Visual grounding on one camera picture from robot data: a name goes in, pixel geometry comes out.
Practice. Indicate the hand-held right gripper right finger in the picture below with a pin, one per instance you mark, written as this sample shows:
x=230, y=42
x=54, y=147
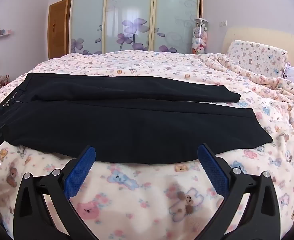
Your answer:
x=213, y=172

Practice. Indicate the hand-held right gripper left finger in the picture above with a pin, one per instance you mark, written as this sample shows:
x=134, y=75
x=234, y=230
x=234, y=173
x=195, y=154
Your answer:
x=80, y=172

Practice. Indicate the black pants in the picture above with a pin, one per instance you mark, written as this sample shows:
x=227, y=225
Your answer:
x=111, y=120

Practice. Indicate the brown plush toy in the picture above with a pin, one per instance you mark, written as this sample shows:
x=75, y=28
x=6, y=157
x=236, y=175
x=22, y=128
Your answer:
x=1, y=81

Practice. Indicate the teddy bear printed blanket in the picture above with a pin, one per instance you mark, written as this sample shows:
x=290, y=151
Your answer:
x=137, y=200

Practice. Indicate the bear printed pillow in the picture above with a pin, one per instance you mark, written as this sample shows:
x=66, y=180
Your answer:
x=257, y=55

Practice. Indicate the wooden door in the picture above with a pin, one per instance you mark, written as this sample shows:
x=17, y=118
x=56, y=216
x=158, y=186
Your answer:
x=58, y=30

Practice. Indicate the clear tube of plush toys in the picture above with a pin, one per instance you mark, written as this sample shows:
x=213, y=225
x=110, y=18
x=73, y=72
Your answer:
x=199, y=37

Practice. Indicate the beige headboard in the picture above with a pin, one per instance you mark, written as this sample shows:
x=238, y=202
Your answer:
x=262, y=35

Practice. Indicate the glass floral wardrobe doors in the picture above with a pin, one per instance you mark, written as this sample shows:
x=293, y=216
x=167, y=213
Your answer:
x=129, y=5

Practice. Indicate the white wall shelf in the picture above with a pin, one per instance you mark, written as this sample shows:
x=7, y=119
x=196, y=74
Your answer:
x=3, y=35

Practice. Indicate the white wall socket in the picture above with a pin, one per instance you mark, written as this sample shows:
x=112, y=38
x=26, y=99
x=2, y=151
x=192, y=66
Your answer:
x=223, y=23

